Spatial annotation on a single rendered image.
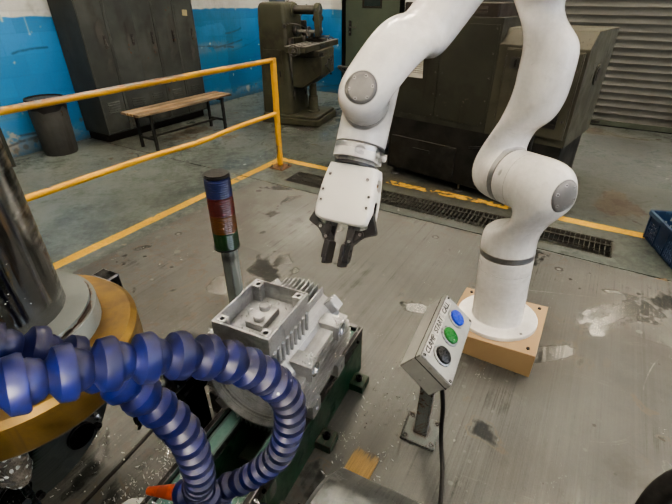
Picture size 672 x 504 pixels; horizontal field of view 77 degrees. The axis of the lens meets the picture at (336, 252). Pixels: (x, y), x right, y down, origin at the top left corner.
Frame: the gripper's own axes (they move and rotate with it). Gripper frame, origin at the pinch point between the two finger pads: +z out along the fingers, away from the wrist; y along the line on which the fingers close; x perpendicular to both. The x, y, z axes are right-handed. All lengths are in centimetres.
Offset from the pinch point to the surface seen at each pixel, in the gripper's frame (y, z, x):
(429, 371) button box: -19.7, 14.2, 0.6
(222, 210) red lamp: 34.0, -2.2, -11.5
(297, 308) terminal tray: 1.0, 9.2, 8.3
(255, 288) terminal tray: 9.9, 8.4, 7.0
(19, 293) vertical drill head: 1.5, 4.0, 49.2
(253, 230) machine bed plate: 62, 4, -68
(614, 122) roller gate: -111, -219, -602
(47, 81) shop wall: 487, -89, -247
